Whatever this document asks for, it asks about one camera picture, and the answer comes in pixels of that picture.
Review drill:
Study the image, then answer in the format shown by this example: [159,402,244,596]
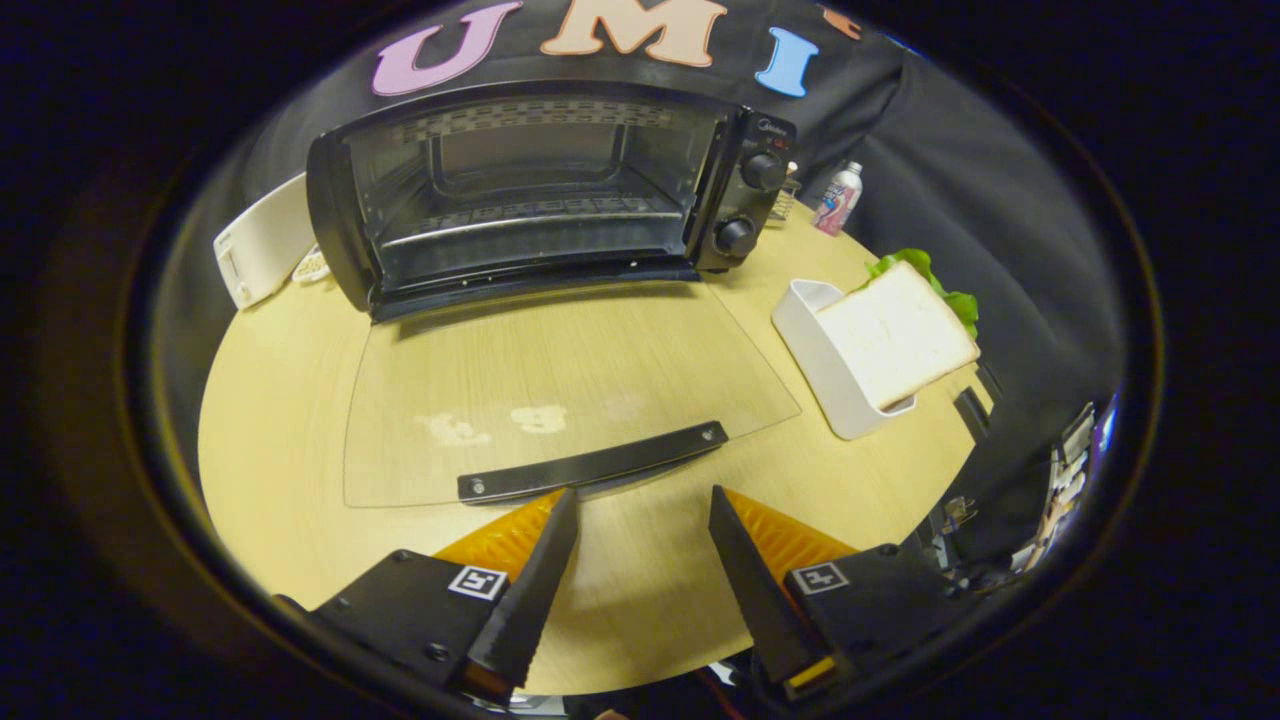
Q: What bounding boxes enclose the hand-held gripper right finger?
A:
[708,485,976,701]

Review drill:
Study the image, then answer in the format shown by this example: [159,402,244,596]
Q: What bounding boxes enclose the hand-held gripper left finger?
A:
[275,487,581,706]

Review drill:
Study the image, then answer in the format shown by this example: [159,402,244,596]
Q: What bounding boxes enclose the lettuce sandwich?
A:
[815,248,982,413]

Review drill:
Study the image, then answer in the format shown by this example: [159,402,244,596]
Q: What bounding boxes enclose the black toaster oven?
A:
[305,80,801,509]

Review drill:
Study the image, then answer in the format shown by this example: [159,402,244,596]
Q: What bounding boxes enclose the white pop-up toaster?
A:
[213,172,319,311]

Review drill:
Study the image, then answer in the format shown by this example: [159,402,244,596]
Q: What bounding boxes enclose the white plastic tray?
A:
[771,279,919,442]

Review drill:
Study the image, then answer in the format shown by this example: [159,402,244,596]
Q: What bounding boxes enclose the silver spray bottle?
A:
[812,160,864,237]

